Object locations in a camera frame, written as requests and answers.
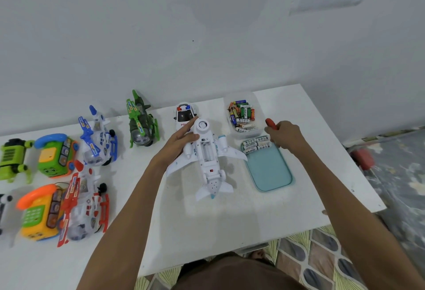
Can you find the person's right hand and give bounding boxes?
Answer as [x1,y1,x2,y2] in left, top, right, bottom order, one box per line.
[264,121,310,158]

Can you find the person's left hand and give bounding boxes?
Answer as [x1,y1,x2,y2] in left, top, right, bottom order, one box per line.
[151,116,200,171]

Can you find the white toy airplane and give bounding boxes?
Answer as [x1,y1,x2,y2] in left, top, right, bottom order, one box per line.
[165,117,248,202]

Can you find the person's right forearm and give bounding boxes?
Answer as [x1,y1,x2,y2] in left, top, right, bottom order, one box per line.
[292,140,425,290]

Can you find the person's left forearm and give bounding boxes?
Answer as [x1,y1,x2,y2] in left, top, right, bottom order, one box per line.
[76,159,170,290]

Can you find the clear plastic container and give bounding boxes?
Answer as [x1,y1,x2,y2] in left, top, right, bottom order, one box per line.
[223,92,267,140]

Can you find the row of white batteries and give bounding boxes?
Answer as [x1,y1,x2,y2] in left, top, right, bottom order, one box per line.
[241,135,272,155]

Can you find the white toy police car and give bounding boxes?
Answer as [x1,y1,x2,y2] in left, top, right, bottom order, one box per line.
[173,102,198,132]

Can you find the pile of assorted batteries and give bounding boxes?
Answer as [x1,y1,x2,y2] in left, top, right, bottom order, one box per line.
[227,100,260,133]

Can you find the teal plastic tray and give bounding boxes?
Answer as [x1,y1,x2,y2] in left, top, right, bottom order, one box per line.
[240,140,294,193]

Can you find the green toy helicopter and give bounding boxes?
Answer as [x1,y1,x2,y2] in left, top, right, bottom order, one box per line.
[126,89,161,148]

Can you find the blue and white toy helicopter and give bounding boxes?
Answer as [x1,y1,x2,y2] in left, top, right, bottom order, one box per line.
[78,105,119,167]

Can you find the red round object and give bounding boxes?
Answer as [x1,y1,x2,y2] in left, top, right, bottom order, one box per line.
[350,148,376,171]

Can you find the red and white toy helicopter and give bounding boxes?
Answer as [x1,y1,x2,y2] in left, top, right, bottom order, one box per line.
[57,160,110,248]

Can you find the grey floral mattress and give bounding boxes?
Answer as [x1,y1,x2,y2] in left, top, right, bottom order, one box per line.
[345,127,425,269]

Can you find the green toy phone car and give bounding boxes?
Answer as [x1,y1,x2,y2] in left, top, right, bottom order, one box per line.
[34,133,80,179]

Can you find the person's brown shorts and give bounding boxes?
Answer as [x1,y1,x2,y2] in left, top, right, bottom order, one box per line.
[171,255,308,290]

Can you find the yellow toy phone car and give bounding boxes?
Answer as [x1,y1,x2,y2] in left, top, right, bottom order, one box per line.
[16,183,69,242]

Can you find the lime green toy robot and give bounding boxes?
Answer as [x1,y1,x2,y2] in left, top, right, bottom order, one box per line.
[0,138,36,184]

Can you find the black and white toy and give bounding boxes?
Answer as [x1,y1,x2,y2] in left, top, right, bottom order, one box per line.
[0,194,14,236]

